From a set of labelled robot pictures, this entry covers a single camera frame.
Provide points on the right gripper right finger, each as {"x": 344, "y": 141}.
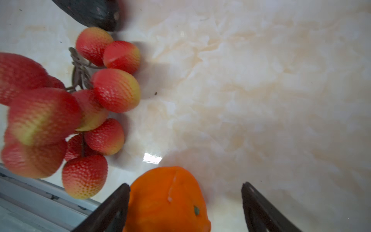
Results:
{"x": 261, "y": 215}

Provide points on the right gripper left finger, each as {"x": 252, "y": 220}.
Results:
{"x": 110, "y": 216}

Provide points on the orange persimmon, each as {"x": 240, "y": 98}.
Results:
{"x": 166, "y": 199}

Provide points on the red lychee bunch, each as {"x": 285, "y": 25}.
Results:
{"x": 51, "y": 127}

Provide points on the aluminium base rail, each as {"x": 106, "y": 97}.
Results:
{"x": 37, "y": 205}

